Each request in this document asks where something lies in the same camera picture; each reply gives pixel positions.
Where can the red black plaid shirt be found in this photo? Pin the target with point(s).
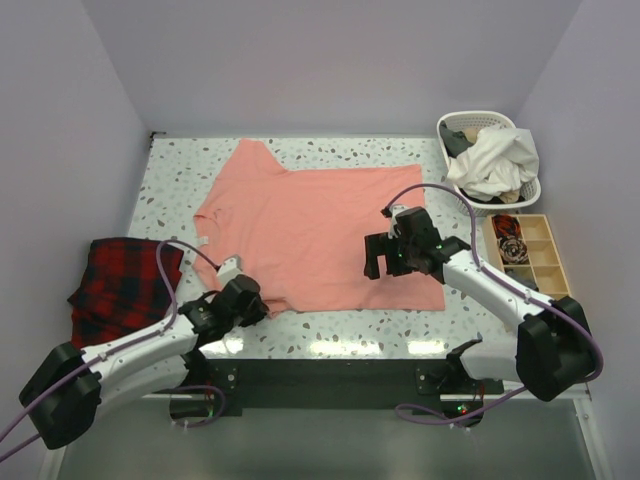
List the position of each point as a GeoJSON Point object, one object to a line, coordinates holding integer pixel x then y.
{"type": "Point", "coordinates": [122, 290]}

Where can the dark grey garment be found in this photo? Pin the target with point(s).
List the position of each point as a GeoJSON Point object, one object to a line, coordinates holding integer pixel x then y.
{"type": "Point", "coordinates": [455, 142]}

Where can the black white patterned rolled item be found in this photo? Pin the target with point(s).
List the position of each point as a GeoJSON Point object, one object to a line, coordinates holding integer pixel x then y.
{"type": "Point", "coordinates": [513, 251]}

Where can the pink t shirt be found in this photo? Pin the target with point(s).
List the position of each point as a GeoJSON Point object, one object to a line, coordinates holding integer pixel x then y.
{"type": "Point", "coordinates": [300, 233]}

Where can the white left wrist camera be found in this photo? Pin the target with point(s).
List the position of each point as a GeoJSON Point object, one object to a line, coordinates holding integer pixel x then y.
{"type": "Point", "coordinates": [229, 270]}

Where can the wooden compartment tray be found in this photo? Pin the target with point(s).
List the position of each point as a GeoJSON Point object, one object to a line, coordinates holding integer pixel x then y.
{"type": "Point", "coordinates": [544, 259]}

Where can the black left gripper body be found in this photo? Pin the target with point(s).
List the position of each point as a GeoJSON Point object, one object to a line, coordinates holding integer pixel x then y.
{"type": "Point", "coordinates": [253, 314]}

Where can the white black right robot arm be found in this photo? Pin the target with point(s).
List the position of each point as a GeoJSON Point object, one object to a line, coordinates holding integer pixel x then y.
{"type": "Point", "coordinates": [551, 347]}

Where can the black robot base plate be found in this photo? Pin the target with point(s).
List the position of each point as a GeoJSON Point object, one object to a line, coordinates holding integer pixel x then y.
{"type": "Point", "coordinates": [360, 384]}

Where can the red patterned rolled item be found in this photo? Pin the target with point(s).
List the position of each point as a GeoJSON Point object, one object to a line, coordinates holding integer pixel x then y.
{"type": "Point", "coordinates": [506, 227]}

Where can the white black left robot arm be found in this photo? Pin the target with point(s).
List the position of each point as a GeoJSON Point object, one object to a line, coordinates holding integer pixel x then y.
{"type": "Point", "coordinates": [75, 386]}

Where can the white garment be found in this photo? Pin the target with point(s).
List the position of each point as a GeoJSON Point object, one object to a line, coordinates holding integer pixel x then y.
{"type": "Point", "coordinates": [495, 160]}

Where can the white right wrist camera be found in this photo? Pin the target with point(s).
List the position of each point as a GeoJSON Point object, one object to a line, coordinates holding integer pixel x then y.
{"type": "Point", "coordinates": [391, 213]}

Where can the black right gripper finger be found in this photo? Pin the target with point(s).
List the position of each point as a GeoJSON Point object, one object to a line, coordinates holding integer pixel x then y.
{"type": "Point", "coordinates": [375, 247]}
{"type": "Point", "coordinates": [399, 260]}

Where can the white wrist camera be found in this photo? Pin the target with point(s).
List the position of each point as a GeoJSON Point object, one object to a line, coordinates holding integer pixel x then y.
{"type": "Point", "coordinates": [391, 213]}
{"type": "Point", "coordinates": [229, 270]}

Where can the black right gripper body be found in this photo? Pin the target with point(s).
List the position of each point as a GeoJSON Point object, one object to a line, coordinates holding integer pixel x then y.
{"type": "Point", "coordinates": [397, 240]}

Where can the dark grey folded sock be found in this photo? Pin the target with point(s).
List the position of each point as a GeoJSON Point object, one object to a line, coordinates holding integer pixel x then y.
{"type": "Point", "coordinates": [523, 276]}

